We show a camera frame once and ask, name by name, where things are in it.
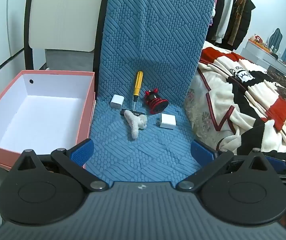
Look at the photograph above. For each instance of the blue textured chair cover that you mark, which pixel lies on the blue textured chair cover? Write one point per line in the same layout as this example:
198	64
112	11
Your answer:
153	45

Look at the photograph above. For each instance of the small white charger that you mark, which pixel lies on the small white charger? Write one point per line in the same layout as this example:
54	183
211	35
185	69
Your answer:
116	101

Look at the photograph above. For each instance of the black usb stick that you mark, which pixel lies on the black usb stick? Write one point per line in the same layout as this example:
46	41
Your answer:
129	111

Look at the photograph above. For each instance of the pink cardboard box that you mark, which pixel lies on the pink cardboard box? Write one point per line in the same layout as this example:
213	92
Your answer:
36	120

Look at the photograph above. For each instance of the white wardrobe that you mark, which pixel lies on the white wardrobe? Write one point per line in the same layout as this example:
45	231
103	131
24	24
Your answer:
3	22

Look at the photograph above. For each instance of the floral bed sheet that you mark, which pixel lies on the floral bed sheet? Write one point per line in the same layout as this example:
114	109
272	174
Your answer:
202	110

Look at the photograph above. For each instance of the grey blue chair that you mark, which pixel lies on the grey blue chair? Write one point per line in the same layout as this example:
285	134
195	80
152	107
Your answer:
275	38

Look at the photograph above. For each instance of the black hanging coat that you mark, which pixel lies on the black hanging coat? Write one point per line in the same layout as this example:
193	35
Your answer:
246	22

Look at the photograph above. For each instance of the red black toy figure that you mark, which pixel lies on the red black toy figure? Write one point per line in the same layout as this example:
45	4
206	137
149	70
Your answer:
155	102

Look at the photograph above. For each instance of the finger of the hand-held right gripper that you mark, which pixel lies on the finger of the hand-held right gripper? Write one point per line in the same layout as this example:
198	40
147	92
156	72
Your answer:
275	163

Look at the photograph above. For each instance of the white dresser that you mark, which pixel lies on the white dresser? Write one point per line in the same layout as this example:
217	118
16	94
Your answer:
262	55

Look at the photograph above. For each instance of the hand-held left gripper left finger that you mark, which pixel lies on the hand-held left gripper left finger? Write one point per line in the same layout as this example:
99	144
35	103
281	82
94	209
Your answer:
82	152

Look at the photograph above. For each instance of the white charger with prongs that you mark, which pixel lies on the white charger with prongs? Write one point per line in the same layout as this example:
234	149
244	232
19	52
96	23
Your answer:
167	121

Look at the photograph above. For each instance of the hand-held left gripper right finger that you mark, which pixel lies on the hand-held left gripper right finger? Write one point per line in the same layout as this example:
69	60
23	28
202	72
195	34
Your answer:
202	153

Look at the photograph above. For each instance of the white plush hair clip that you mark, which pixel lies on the white plush hair clip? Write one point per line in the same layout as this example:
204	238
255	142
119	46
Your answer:
135	123

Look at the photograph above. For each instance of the black frame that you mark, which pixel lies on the black frame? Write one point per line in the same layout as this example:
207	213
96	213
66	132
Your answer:
29	30

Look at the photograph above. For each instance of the white hanging garment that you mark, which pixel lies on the white hanging garment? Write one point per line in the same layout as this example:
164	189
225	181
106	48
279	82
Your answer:
224	15

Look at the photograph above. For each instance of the brown patterned hanging garment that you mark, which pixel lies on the brown patterned hanging garment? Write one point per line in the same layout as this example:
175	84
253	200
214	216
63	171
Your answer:
238	17

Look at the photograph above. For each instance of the white padded panel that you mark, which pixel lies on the white padded panel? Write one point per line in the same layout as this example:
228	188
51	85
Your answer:
63	15

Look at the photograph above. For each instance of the red white black blanket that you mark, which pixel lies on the red white black blanket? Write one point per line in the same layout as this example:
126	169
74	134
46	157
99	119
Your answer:
252	100

